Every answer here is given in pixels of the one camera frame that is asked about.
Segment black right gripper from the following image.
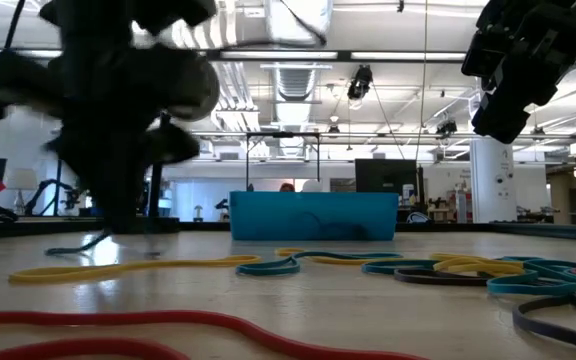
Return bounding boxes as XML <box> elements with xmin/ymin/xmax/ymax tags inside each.
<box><xmin>470</xmin><ymin>0</ymin><xmax>576</xmax><ymax>146</ymax></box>

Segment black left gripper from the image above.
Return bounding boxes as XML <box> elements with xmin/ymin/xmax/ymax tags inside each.
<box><xmin>46</xmin><ymin>43</ymin><xmax>190</xmax><ymax>236</ymax></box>

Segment teal rubber band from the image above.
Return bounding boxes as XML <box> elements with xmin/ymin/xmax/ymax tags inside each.
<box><xmin>44</xmin><ymin>228</ymin><xmax>114</xmax><ymax>257</ymax></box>
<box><xmin>360</xmin><ymin>258</ymin><xmax>440</xmax><ymax>276</ymax></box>
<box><xmin>234</xmin><ymin>253</ymin><xmax>303</xmax><ymax>278</ymax></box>

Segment long yellow rubber band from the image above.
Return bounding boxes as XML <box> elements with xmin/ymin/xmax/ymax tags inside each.
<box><xmin>7</xmin><ymin>254</ymin><xmax>264</xmax><ymax>286</ymax></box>

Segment long red rubber band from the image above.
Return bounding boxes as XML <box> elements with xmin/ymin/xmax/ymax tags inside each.
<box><xmin>0</xmin><ymin>308</ymin><xmax>432</xmax><ymax>360</ymax></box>

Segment blue rubber band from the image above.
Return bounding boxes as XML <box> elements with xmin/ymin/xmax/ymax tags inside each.
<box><xmin>485</xmin><ymin>257</ymin><xmax>576</xmax><ymax>296</ymax></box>

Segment thin black rubber band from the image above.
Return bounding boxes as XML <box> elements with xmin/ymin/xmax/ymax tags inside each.
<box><xmin>394</xmin><ymin>267</ymin><xmax>490</xmax><ymax>288</ymax></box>

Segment teal plastic bin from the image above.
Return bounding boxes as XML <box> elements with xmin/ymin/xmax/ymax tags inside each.
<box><xmin>228</xmin><ymin>190</ymin><xmax>400</xmax><ymax>242</ymax></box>

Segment white round pillar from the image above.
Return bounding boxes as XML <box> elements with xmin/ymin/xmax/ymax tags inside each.
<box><xmin>469</xmin><ymin>137</ymin><xmax>518</xmax><ymax>225</ymax></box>

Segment white shade table lamp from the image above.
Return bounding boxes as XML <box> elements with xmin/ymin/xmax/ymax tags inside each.
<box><xmin>3</xmin><ymin>167</ymin><xmax>39</xmax><ymax>215</ymax></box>

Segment cluttered background shelf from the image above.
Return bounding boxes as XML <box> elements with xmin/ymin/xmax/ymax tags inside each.
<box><xmin>427</xmin><ymin>189</ymin><xmax>472</xmax><ymax>224</ymax></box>

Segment black desk lamp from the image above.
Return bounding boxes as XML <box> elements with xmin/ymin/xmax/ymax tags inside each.
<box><xmin>137</xmin><ymin>53</ymin><xmax>221</xmax><ymax>235</ymax></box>

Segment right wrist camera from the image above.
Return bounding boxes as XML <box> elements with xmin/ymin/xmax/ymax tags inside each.
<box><xmin>461</xmin><ymin>29</ymin><xmax>502</xmax><ymax>79</ymax></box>

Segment hanging overhead camera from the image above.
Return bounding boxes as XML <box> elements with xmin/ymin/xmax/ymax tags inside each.
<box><xmin>346</xmin><ymin>64</ymin><xmax>374</xmax><ymax>101</ymax></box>

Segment black background rig frame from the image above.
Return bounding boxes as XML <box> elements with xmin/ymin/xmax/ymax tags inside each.
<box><xmin>245</xmin><ymin>131</ymin><xmax>322</xmax><ymax>192</ymax></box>

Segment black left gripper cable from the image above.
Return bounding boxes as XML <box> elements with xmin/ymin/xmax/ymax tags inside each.
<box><xmin>277</xmin><ymin>0</ymin><xmax>330</xmax><ymax>47</ymax></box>

